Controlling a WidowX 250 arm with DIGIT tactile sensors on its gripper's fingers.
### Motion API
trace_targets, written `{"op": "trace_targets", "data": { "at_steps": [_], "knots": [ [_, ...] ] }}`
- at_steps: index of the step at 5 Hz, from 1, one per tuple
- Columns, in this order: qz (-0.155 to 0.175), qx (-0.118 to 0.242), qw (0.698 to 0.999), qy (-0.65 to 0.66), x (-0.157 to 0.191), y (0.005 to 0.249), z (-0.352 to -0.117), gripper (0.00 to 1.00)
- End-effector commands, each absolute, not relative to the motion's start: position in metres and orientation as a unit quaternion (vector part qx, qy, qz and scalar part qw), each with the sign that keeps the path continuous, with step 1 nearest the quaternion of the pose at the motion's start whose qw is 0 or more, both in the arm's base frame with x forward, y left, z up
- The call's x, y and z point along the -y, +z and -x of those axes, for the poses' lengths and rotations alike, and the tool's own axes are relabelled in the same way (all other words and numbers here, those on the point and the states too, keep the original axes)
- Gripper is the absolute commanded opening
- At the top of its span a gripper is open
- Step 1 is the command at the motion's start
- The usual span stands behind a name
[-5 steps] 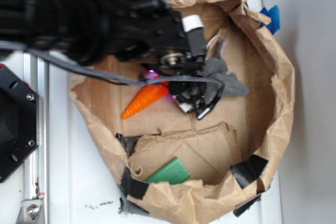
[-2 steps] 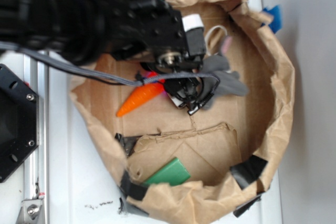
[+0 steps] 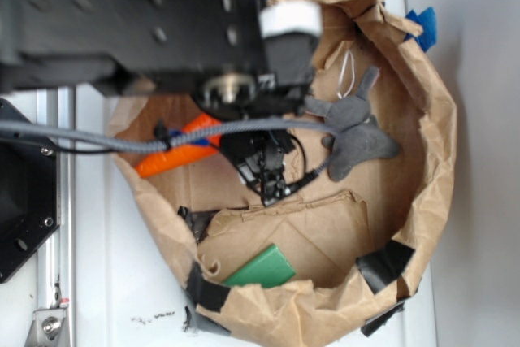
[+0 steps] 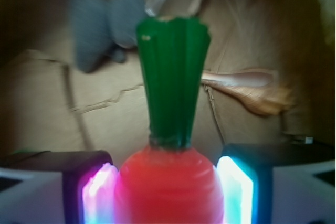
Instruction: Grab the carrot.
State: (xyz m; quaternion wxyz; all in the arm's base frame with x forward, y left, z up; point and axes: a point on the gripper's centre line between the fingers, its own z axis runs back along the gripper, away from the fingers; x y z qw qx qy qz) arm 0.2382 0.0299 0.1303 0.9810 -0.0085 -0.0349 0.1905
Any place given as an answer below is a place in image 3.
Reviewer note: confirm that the green plastic block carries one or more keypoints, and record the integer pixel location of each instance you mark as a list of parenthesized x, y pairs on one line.
[(270, 268)]

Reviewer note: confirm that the aluminium frame rail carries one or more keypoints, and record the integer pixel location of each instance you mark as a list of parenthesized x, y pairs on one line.
[(54, 319)]

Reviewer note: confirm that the brown paper bag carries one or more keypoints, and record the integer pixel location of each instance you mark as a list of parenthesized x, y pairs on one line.
[(359, 246)]

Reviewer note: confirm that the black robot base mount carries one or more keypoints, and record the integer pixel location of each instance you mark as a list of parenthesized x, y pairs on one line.
[(27, 191)]

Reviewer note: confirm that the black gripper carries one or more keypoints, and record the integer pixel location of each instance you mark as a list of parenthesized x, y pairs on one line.
[(259, 159)]

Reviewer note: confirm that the blue tape piece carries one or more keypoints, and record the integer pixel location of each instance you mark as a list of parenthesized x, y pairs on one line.
[(428, 21)]

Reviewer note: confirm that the grey plush toy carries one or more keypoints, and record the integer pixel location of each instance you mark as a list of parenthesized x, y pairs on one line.
[(360, 138)]

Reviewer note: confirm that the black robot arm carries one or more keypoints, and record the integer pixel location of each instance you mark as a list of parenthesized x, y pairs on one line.
[(244, 62)]

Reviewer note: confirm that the orange toy carrot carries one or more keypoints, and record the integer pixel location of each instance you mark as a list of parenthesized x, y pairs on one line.
[(179, 156)]

